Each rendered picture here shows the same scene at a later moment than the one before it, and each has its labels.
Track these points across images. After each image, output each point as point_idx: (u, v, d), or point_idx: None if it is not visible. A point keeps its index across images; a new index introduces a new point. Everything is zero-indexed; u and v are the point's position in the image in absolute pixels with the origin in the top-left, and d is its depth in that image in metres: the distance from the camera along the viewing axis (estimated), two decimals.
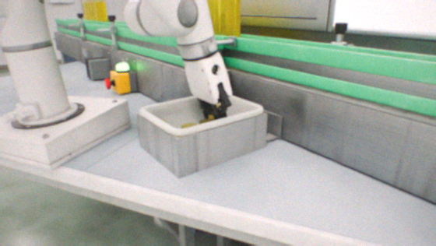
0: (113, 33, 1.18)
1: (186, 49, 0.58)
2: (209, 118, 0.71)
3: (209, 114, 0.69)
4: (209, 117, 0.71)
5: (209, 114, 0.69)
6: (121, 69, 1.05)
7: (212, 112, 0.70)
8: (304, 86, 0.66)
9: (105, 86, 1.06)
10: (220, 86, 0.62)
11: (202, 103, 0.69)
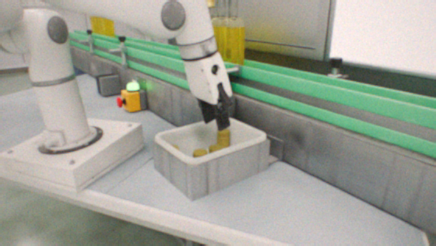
0: (123, 53, 1.25)
1: (186, 49, 0.59)
2: None
3: None
4: None
5: None
6: (131, 89, 1.13)
7: None
8: (304, 115, 0.73)
9: (117, 104, 1.13)
10: (220, 86, 0.62)
11: (200, 102, 0.69)
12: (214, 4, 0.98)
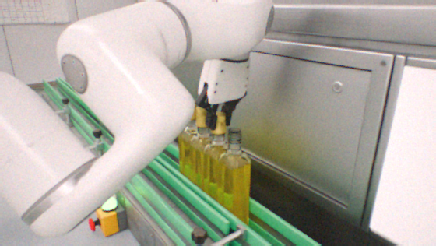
0: (99, 150, 1.02)
1: None
2: (198, 115, 0.73)
3: (202, 110, 0.72)
4: (198, 114, 0.73)
5: (202, 110, 0.72)
6: (107, 209, 0.89)
7: (198, 108, 0.73)
8: None
9: (89, 226, 0.90)
10: None
11: (217, 107, 0.66)
12: None
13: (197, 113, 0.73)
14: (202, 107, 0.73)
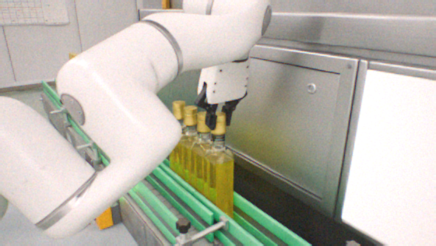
0: (94, 148, 1.06)
1: None
2: (186, 114, 0.78)
3: (189, 110, 0.77)
4: (186, 114, 0.78)
5: (188, 110, 0.77)
6: None
7: (186, 108, 0.78)
8: None
9: None
10: None
11: (216, 107, 0.66)
12: (197, 120, 0.79)
13: (184, 112, 0.78)
14: (189, 107, 0.78)
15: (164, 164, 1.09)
